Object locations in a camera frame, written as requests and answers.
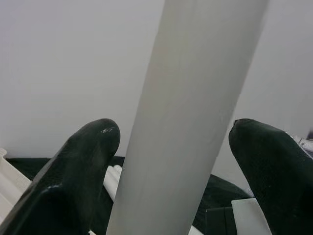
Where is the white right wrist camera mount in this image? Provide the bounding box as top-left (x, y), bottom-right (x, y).
top-left (231, 198), bottom-right (272, 235)

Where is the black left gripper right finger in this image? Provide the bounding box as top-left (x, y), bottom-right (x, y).
top-left (228, 118), bottom-right (313, 235)

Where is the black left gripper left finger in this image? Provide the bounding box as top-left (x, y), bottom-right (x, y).
top-left (0, 118), bottom-right (121, 235)

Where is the white plastic children table top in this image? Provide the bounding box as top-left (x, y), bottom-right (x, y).
top-left (0, 146), bottom-right (108, 235)

